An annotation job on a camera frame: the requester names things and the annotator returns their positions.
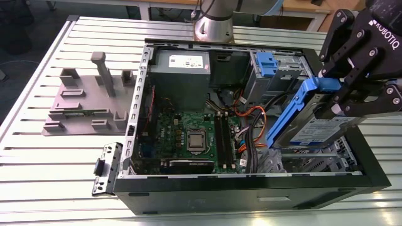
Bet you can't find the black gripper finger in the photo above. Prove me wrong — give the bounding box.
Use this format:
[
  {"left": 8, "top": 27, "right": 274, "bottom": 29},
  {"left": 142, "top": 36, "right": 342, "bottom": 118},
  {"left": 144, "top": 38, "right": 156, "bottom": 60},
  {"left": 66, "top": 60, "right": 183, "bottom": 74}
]
[
  {"left": 318, "top": 9, "right": 367, "bottom": 78},
  {"left": 314, "top": 47, "right": 402, "bottom": 119}
]

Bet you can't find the hard disk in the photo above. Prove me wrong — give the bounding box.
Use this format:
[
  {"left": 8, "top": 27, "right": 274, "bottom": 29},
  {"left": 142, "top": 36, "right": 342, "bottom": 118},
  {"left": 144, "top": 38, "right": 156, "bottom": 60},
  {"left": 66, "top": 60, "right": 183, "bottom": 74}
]
[{"left": 266, "top": 77, "right": 369, "bottom": 149}]

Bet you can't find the wooden cabinet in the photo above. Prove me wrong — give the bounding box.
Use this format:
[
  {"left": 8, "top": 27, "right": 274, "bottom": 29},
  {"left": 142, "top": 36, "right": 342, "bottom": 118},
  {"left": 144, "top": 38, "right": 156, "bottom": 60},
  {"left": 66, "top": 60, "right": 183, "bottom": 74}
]
[{"left": 317, "top": 0, "right": 370, "bottom": 36}]

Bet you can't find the metal optical drive cage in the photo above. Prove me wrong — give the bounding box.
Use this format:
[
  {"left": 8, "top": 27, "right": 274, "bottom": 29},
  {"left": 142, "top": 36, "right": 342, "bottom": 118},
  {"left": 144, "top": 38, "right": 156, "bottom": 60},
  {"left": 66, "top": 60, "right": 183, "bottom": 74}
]
[{"left": 243, "top": 50, "right": 317, "bottom": 104}]

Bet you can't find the blue plastic drive latch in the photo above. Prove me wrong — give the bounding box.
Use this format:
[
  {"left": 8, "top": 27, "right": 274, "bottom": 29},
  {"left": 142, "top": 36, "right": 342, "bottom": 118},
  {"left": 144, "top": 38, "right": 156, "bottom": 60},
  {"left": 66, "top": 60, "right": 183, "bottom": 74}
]
[{"left": 255, "top": 52, "right": 279, "bottom": 78}]

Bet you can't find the black RAM slot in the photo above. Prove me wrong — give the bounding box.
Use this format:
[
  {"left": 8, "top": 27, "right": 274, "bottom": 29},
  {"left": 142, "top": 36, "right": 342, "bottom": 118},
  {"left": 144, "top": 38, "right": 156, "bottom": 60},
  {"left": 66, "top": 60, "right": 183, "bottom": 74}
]
[
  {"left": 214, "top": 112, "right": 227, "bottom": 169},
  {"left": 223, "top": 112, "right": 237, "bottom": 169}
]

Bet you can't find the CPU socket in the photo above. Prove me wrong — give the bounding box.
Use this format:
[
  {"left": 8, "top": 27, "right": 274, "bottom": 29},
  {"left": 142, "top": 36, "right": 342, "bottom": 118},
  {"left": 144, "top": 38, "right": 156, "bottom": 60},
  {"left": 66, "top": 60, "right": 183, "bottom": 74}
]
[{"left": 184, "top": 128, "right": 211, "bottom": 155}]

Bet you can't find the grey power supply unit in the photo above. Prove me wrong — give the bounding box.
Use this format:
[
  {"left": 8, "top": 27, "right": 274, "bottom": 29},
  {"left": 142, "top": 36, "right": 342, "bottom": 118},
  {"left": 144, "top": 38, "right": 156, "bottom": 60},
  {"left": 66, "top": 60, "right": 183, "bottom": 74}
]
[{"left": 147, "top": 50, "right": 211, "bottom": 113}]

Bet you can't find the silver CPU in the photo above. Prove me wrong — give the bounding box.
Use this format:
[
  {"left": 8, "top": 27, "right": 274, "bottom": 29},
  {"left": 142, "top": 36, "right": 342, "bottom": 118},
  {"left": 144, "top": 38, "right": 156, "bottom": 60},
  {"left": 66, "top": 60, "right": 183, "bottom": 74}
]
[{"left": 190, "top": 134, "right": 207, "bottom": 148}]

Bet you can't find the black open PC case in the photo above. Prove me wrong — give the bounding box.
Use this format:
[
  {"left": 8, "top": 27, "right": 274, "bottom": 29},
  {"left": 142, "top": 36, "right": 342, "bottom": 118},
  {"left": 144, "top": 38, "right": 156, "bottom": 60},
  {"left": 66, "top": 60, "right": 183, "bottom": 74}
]
[{"left": 112, "top": 37, "right": 393, "bottom": 215}]

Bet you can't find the green motherboard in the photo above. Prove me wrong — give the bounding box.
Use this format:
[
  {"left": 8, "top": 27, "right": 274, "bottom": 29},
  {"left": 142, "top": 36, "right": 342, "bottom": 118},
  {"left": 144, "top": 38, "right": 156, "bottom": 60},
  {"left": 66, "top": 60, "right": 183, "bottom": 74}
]
[{"left": 135, "top": 112, "right": 249, "bottom": 175}]

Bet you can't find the black graphics card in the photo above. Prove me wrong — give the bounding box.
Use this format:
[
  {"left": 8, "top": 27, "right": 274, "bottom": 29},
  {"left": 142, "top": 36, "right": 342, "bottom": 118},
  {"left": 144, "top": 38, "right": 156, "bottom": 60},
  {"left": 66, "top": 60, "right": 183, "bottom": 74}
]
[{"left": 159, "top": 159, "right": 218, "bottom": 175}]

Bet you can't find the grey parts rack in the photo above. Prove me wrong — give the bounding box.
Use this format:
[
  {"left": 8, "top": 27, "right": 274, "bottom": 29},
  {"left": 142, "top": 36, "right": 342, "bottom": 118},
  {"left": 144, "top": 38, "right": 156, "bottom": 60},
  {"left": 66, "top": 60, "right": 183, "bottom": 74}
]
[{"left": 40, "top": 51, "right": 139, "bottom": 137}]

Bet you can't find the green RAM stick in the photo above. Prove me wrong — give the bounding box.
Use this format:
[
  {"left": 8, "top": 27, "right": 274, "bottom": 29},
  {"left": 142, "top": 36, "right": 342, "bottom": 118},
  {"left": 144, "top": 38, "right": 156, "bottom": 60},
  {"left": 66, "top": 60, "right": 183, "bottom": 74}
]
[{"left": 63, "top": 110, "right": 95, "bottom": 116}]

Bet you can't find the orange yellow wire bundle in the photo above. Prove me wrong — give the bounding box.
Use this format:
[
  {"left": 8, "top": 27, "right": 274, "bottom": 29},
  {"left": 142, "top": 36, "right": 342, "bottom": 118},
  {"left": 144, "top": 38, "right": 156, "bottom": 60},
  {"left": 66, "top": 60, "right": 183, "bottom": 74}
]
[{"left": 235, "top": 105, "right": 270, "bottom": 153}]

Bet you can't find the black cable bundle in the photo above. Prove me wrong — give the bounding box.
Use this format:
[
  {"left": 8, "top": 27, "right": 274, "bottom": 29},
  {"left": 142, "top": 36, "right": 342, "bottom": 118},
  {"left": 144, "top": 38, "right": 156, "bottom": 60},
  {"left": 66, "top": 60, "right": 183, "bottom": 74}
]
[{"left": 245, "top": 90, "right": 295, "bottom": 174}]

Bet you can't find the thin coloured wire bundle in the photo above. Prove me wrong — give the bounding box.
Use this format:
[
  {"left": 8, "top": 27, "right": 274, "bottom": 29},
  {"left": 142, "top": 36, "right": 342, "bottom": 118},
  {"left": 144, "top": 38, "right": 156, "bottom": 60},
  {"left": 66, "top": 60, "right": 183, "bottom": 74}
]
[{"left": 159, "top": 97, "right": 176, "bottom": 112}]

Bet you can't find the thin red wire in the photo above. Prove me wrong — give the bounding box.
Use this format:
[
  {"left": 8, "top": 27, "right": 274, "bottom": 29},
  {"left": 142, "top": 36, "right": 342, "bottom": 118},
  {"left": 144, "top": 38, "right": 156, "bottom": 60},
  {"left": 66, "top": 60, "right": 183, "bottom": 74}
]
[{"left": 140, "top": 86, "right": 156, "bottom": 136}]

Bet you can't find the metal slot retention bracket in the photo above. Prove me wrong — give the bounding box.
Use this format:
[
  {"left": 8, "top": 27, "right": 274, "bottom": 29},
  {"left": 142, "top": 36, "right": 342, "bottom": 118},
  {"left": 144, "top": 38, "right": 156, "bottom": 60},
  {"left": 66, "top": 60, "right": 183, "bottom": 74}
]
[{"left": 91, "top": 142, "right": 124, "bottom": 197}]

